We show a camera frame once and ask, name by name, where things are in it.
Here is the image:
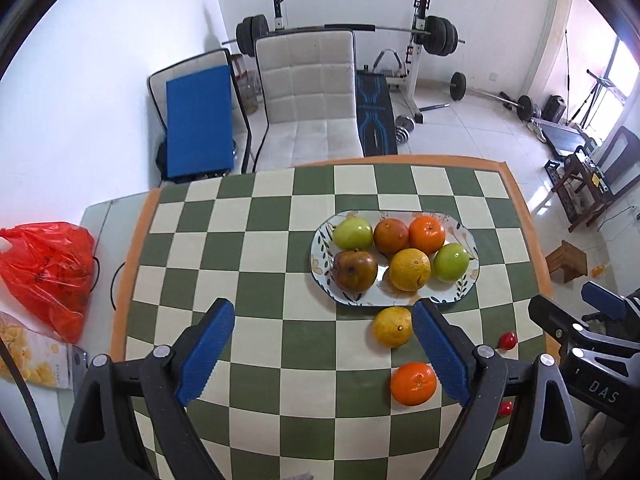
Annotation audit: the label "red brown apple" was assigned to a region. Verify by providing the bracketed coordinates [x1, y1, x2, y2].
[332, 249, 378, 292]

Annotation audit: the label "blue cushion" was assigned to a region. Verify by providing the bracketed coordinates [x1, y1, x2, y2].
[166, 65, 234, 179]

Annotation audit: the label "small red tomato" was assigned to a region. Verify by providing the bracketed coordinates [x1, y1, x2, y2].
[498, 332, 518, 351]
[498, 400, 514, 418]

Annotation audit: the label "black blue weight bench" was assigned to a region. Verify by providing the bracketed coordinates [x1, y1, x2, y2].
[356, 70, 397, 157]

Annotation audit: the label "yellow lemon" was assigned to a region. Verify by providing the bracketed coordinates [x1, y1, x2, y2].
[372, 307, 413, 349]

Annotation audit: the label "dark orange fruit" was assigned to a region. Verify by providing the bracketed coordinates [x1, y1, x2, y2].
[373, 218, 409, 257]

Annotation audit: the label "dark wooden chair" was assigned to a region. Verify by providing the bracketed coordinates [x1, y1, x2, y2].
[544, 126, 639, 233]

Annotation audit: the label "yellow orange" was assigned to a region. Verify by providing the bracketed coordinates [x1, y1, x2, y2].
[388, 248, 432, 292]

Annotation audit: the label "green apple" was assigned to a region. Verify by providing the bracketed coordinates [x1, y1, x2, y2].
[333, 217, 373, 250]
[433, 243, 471, 283]

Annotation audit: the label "bright orange mandarin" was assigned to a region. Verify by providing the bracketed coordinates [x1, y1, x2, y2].
[409, 214, 446, 255]

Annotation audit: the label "squat rack with barbell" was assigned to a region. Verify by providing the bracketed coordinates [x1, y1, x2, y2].
[224, 0, 465, 124]

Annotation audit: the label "small wooden stool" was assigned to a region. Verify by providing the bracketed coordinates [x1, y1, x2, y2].
[546, 240, 588, 284]

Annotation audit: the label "checkered green tablecloth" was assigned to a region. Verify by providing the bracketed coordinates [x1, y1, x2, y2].
[112, 155, 551, 479]

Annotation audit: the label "white padded chair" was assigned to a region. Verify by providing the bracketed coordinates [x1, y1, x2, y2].
[254, 29, 363, 171]

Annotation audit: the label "cereal box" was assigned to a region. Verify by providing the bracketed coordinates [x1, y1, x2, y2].
[0, 312, 73, 389]

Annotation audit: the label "red plastic bag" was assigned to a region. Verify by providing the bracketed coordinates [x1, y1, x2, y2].
[1, 222, 94, 344]

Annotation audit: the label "floor barbell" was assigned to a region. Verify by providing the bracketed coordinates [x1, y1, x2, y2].
[449, 72, 535, 122]

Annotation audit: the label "floral oval plate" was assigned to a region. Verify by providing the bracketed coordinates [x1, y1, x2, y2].
[309, 210, 480, 308]

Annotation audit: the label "dumbbell plates on floor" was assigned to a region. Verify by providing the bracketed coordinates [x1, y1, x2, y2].
[395, 115, 416, 144]

